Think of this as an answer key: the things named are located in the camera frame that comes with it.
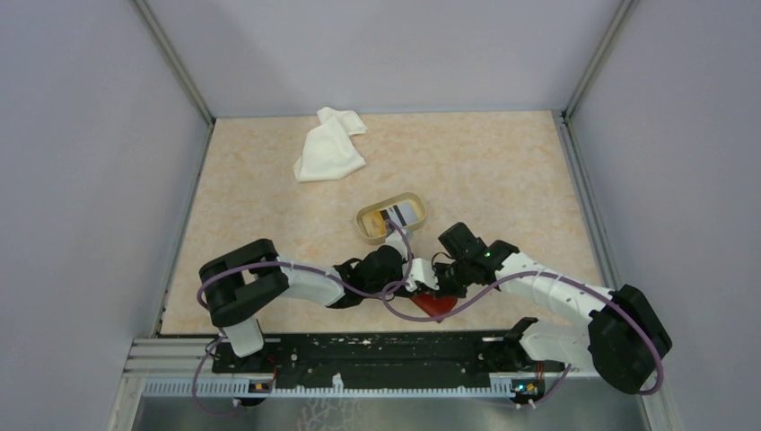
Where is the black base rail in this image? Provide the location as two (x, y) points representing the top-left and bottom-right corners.
(212, 330), (537, 390)

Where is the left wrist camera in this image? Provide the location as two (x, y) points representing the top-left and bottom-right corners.
(384, 232), (407, 256)

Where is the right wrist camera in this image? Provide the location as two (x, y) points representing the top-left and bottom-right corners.
(404, 258), (439, 295)

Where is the gold VIP card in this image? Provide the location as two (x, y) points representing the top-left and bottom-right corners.
(362, 211), (387, 238)

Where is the red card holder wallet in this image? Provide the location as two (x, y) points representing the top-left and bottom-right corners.
(411, 294), (458, 317)

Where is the white crumpled cloth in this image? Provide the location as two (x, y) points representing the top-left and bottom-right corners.
(293, 107), (368, 182)

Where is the silver magnetic stripe card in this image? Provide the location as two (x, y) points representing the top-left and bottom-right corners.
(380, 200), (420, 227)

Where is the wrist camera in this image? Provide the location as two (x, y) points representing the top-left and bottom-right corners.
(384, 232), (407, 256)
(404, 258), (439, 295)

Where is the beige oval tray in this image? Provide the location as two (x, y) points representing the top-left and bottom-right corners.
(354, 191), (427, 245)

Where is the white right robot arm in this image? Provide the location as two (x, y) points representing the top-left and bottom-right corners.
(434, 222), (673, 395)

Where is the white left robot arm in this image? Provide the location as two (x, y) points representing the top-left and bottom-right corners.
(197, 239), (436, 372)

